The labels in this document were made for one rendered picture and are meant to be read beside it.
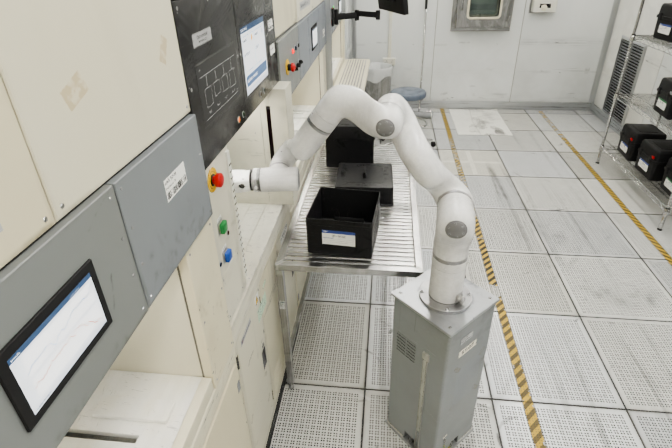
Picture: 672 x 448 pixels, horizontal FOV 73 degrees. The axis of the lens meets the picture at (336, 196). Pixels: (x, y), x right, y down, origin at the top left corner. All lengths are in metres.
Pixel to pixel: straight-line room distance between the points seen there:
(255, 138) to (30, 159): 1.35
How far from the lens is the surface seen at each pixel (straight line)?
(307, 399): 2.38
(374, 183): 2.26
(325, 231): 1.86
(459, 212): 1.44
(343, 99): 1.38
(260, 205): 2.09
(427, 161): 1.42
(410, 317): 1.74
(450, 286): 1.65
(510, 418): 2.43
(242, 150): 2.01
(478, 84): 6.16
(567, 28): 6.27
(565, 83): 6.43
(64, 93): 0.77
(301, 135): 1.46
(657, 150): 4.37
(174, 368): 1.43
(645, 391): 2.79
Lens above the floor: 1.90
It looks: 29 degrees down
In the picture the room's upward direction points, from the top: 1 degrees counter-clockwise
